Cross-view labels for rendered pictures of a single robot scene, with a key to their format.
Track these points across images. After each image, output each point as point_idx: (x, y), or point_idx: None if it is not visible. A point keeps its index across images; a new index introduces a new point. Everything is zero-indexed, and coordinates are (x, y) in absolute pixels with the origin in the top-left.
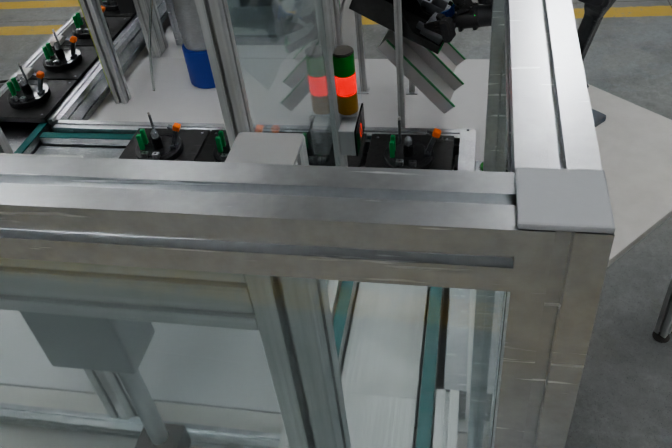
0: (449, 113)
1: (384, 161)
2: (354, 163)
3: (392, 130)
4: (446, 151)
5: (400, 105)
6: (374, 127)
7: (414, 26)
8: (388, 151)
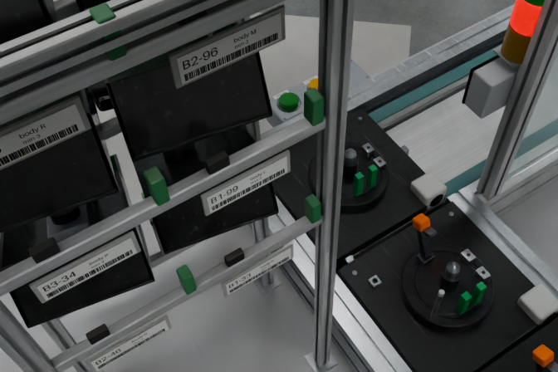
0: None
1: (383, 193)
2: (414, 232)
3: (296, 249)
4: (296, 151)
5: (264, 234)
6: (308, 279)
7: (183, 162)
8: (364, 197)
